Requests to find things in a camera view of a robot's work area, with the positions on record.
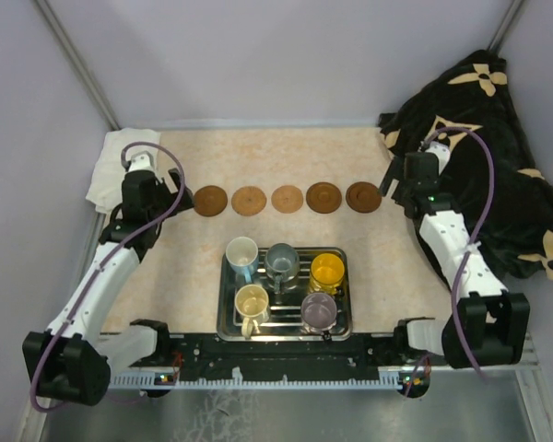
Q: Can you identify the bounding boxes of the brown wooden coaster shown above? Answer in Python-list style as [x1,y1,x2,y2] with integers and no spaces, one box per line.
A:
[231,186,266,216]
[305,181,342,214]
[346,181,382,214]
[194,185,228,217]

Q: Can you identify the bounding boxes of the white and blue mug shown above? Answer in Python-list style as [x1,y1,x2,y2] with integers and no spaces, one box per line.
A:
[225,237,259,285]

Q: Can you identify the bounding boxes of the yellow glass mug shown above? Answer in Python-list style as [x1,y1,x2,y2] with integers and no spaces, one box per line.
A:
[309,252,346,297]

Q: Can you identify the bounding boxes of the woven rattan coaster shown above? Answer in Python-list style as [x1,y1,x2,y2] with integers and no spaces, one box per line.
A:
[271,185,304,214]

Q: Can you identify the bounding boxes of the grey metal mug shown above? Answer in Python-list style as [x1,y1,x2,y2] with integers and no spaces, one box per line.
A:
[265,243,300,294]

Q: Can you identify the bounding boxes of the purple mug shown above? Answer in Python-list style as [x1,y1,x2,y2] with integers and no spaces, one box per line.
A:
[300,292,337,334]

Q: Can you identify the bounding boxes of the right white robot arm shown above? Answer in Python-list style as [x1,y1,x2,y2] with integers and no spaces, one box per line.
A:
[381,142,530,368]

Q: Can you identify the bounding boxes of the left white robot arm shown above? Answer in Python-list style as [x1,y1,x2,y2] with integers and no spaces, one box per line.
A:
[22,142,194,413]

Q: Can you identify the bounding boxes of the white folded cloth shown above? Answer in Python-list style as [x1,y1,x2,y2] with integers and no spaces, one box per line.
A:
[86,128,161,214]

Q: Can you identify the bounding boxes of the black floral blanket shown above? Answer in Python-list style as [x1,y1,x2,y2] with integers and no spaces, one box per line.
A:
[378,50,553,281]

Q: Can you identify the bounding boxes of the cream mug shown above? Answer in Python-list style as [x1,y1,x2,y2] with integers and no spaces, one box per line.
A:
[234,285,270,339]

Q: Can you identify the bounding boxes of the metal tray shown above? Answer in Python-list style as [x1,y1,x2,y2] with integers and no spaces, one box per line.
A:
[217,247,352,342]

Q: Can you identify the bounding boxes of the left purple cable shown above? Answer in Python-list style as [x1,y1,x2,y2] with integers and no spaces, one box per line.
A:
[29,142,186,413]

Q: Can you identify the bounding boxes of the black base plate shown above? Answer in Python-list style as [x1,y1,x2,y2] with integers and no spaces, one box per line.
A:
[132,332,425,367]

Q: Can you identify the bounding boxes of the aluminium frame rail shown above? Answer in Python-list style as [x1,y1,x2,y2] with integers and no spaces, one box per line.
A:
[36,333,541,392]

